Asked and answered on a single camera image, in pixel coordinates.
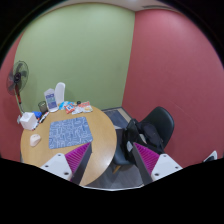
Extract gripper right finger with white magenta pad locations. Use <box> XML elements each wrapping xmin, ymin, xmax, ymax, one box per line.
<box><xmin>132</xmin><ymin>143</ymin><xmax>182</xmax><ymax>185</ymax></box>

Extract orange snack packets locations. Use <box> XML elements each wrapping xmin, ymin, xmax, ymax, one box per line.
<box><xmin>65</xmin><ymin>101</ymin><xmax>93</xmax><ymax>114</ymax></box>

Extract white computer mouse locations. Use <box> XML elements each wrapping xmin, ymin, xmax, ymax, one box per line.
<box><xmin>30</xmin><ymin>134</ymin><xmax>41</xmax><ymax>147</ymax></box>

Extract black standing fan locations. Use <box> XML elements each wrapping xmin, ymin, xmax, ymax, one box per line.
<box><xmin>6</xmin><ymin>61</ymin><xmax>29</xmax><ymax>113</ymax></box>

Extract round wooden table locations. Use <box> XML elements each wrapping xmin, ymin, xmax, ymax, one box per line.
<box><xmin>20</xmin><ymin>107</ymin><xmax>117</xmax><ymax>186</ymax></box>

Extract black backpack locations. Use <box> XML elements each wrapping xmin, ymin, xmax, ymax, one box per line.
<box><xmin>121</xmin><ymin>119</ymin><xmax>164</xmax><ymax>162</ymax></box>

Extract gripper left finger with white magenta pad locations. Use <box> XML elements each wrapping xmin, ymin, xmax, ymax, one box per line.
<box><xmin>41</xmin><ymin>143</ymin><xmax>92</xmax><ymax>185</ymax></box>

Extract blue patterned mouse pad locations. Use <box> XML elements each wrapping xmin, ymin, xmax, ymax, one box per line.
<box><xmin>49</xmin><ymin>117</ymin><xmax>93</xmax><ymax>149</ymax></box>

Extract black chair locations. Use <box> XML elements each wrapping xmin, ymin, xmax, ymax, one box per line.
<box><xmin>113</xmin><ymin>106</ymin><xmax>174</xmax><ymax>173</ymax></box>

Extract blue small packet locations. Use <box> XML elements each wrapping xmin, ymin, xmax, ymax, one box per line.
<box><xmin>33</xmin><ymin>111</ymin><xmax>42</xmax><ymax>119</ymax></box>

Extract dark glass cup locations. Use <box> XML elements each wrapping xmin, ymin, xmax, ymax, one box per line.
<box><xmin>38</xmin><ymin>101</ymin><xmax>48</xmax><ymax>114</ymax></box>

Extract white rounded bottle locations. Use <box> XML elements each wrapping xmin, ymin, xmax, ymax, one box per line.
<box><xmin>55</xmin><ymin>82</ymin><xmax>65</xmax><ymax>105</ymax></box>

